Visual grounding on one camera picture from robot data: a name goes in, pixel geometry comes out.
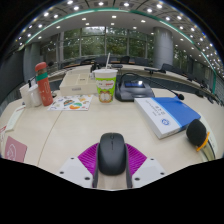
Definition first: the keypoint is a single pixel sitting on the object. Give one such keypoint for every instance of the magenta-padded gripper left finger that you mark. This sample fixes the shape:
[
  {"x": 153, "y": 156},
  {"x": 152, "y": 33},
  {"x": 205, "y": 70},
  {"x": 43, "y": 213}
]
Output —
[{"x": 85, "y": 158}]

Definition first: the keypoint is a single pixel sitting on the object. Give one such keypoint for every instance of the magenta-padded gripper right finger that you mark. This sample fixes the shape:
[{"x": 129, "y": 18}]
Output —
[{"x": 138, "y": 159}]

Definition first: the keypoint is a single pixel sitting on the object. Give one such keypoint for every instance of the black computer mouse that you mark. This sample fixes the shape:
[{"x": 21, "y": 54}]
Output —
[{"x": 111, "y": 155}]

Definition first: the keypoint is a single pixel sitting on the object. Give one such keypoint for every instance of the pink mouse pad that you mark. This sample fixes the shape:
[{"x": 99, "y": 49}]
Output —
[{"x": 15, "y": 150}]

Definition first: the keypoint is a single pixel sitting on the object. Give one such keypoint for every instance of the blue and white book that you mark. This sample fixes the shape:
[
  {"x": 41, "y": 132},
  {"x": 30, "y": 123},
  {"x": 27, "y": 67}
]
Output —
[{"x": 166, "y": 115}]

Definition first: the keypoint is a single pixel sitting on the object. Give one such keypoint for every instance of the colourful sticker sheet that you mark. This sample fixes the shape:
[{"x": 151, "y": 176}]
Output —
[{"x": 70, "y": 102}]

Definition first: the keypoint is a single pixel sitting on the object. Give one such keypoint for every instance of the black foam handheld microphone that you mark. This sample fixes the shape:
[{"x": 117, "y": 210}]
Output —
[{"x": 196, "y": 131}]

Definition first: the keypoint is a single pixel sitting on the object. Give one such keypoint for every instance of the beige cardboard box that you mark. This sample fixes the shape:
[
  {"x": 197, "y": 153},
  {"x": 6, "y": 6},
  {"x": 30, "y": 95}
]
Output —
[{"x": 77, "y": 85}]

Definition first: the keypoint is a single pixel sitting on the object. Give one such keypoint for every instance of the printed paper cup with straw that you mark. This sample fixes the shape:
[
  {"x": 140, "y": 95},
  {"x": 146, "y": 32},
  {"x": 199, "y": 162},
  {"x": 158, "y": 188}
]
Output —
[{"x": 106, "y": 85}]

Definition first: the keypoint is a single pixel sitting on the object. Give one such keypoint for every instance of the pale green paper leaflet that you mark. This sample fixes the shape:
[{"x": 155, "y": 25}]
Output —
[{"x": 215, "y": 140}]

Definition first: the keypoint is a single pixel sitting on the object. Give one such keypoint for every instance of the red thermos bottle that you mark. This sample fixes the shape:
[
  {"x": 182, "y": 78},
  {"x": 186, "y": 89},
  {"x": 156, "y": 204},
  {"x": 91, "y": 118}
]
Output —
[{"x": 44, "y": 86}]

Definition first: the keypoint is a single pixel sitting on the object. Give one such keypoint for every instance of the red and white fan brochure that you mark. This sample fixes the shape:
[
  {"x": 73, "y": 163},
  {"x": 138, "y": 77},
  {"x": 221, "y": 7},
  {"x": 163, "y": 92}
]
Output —
[{"x": 2, "y": 133}]

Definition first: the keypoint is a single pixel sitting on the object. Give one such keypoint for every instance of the stack of white paper cups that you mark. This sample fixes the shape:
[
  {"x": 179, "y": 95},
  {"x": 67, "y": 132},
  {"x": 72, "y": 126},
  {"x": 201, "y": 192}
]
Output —
[{"x": 24, "y": 96}]

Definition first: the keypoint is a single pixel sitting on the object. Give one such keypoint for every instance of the dark conference chairs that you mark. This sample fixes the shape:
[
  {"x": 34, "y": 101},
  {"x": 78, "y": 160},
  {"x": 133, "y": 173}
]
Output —
[{"x": 100, "y": 60}]

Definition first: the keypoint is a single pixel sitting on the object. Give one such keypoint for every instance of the ceiling lights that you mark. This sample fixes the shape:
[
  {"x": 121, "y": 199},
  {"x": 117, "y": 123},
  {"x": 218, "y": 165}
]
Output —
[{"x": 114, "y": 16}]

